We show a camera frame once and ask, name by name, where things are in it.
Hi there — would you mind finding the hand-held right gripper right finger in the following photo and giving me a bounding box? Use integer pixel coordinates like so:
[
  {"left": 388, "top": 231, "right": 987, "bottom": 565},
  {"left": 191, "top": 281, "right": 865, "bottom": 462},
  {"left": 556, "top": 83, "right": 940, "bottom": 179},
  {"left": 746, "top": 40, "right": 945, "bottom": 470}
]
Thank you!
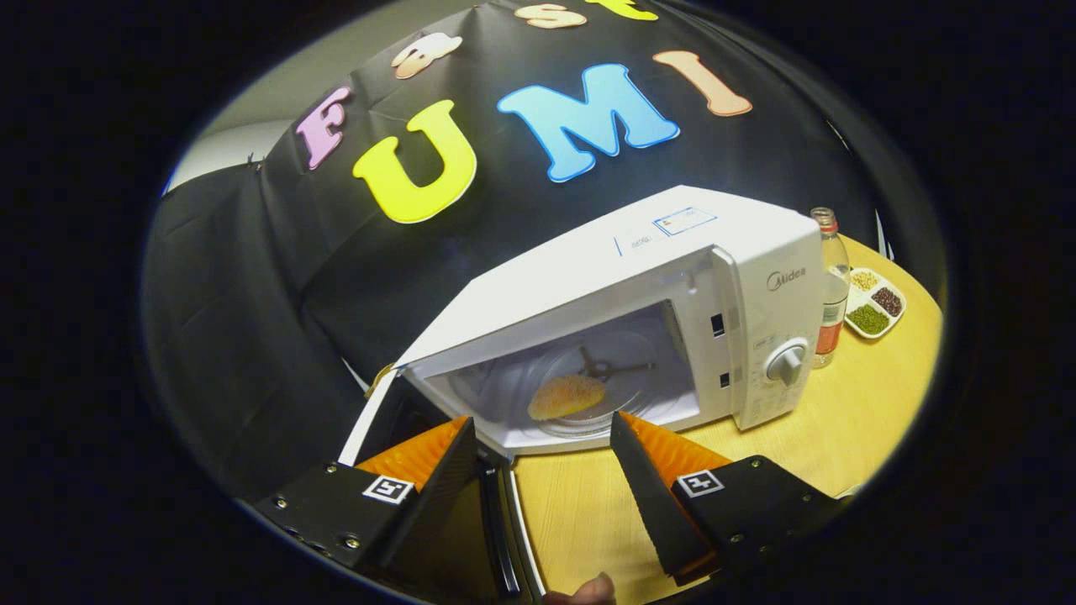
[{"left": 609, "top": 412, "right": 846, "bottom": 587}]

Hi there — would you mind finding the white divided dish of beans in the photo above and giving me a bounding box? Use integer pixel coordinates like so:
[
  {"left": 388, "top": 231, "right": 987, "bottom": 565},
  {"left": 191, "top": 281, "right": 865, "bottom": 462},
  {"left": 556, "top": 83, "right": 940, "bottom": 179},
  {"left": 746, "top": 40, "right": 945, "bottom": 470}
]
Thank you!
[{"left": 843, "top": 267, "right": 907, "bottom": 340}]

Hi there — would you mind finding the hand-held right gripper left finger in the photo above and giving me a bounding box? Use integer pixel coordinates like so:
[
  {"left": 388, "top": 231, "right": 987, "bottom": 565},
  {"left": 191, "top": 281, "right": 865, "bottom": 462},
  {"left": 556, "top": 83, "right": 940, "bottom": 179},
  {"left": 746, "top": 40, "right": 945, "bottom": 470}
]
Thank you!
[{"left": 252, "top": 416, "right": 478, "bottom": 574}]

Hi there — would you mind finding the orange breaded bun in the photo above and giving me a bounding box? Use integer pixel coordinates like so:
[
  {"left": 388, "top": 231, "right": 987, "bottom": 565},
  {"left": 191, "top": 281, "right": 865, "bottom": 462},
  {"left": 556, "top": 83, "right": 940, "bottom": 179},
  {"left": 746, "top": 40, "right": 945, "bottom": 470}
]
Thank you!
[{"left": 527, "top": 374, "right": 608, "bottom": 422}]

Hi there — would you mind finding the glass turntable plate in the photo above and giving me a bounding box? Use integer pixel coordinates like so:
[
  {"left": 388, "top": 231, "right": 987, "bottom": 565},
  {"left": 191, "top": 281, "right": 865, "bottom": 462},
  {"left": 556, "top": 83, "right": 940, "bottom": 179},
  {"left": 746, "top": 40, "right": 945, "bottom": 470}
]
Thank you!
[{"left": 496, "top": 332, "right": 673, "bottom": 439}]

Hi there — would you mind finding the clear red label plastic bottle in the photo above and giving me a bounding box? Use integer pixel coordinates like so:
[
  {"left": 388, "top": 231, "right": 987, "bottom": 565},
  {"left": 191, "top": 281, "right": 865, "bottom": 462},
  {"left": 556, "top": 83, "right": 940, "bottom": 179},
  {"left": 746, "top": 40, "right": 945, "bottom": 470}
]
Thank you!
[{"left": 810, "top": 207, "right": 852, "bottom": 369}]

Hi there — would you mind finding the white microwave oven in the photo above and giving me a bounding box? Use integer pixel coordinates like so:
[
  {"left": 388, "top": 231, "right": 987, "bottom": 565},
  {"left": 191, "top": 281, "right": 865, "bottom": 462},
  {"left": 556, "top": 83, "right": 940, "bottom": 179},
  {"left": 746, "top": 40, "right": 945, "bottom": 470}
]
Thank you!
[{"left": 338, "top": 185, "right": 826, "bottom": 605}]

